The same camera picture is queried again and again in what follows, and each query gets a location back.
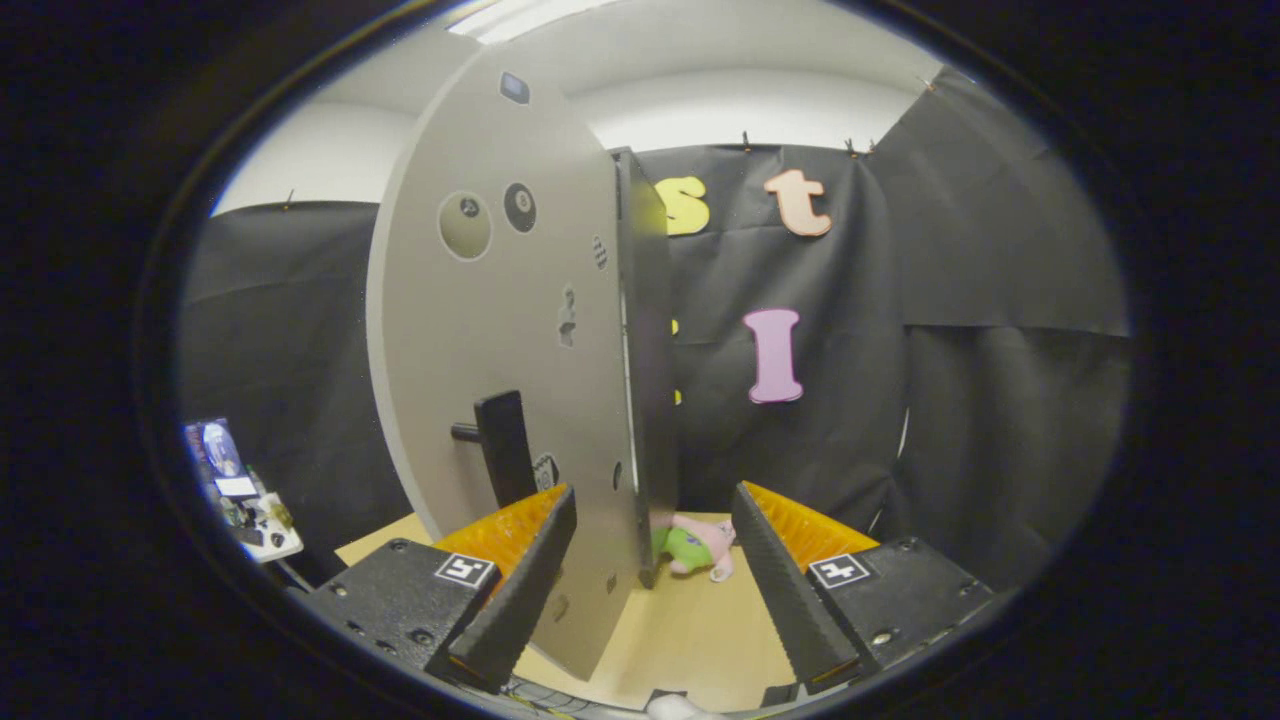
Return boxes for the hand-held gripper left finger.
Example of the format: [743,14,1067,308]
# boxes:
[300,485,579,694]

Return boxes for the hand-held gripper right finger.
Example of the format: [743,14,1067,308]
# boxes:
[730,482,1003,693]

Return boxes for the black door handle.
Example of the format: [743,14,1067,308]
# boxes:
[450,390,539,509]

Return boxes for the grey shoe cabinet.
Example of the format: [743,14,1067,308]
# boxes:
[610,147,682,589]

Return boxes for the pink and green plush toy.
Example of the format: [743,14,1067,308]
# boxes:
[655,515,738,583]

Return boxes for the white cluttered side table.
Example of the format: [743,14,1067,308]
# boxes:
[215,488,304,563]

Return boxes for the black backdrop cloth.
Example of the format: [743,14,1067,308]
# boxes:
[180,65,1133,593]

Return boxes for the computer monitor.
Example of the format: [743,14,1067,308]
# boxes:
[183,418,261,501]

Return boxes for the row of black cloth clips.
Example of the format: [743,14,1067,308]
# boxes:
[283,78,941,209]

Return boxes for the long ceiling light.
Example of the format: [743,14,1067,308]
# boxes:
[445,0,621,43]

